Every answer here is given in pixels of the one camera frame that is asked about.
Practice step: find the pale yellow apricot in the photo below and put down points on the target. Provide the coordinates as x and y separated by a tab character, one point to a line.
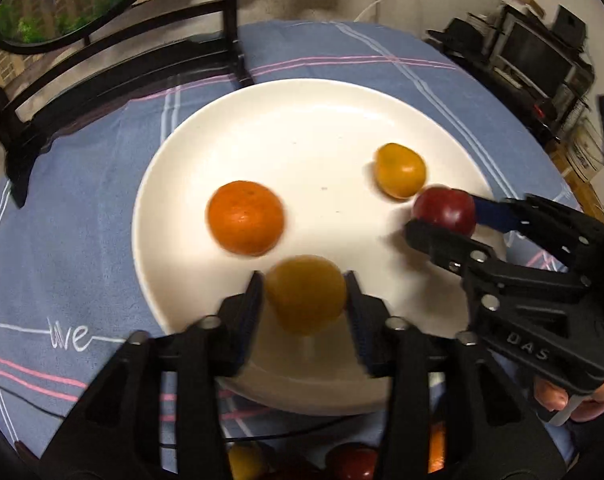
307	295

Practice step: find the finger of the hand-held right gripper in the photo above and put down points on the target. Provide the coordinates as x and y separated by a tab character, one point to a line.
496	215
446	245

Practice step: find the yellow orange mandarin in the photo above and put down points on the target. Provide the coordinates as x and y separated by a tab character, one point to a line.
399	171

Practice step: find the black speaker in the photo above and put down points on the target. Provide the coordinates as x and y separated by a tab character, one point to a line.
569	22

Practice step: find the blue striped tablecloth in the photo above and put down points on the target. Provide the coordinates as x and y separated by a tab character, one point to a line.
82	240

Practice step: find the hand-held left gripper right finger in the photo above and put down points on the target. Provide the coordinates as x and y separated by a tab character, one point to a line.
357	320

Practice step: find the black television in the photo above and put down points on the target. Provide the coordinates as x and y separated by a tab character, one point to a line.
536	57

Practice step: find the white round plate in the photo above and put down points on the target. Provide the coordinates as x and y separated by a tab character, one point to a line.
322	160

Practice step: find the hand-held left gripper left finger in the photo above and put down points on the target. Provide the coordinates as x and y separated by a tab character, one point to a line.
254	310

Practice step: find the dark red plum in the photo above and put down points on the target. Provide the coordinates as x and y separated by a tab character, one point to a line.
444	210

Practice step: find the large orange mandarin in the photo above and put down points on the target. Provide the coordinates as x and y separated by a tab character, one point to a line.
246	217

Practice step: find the person's right hand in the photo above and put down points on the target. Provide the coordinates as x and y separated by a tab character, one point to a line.
549	395

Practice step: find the cardboard box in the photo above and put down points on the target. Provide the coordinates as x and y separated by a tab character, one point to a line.
581	160

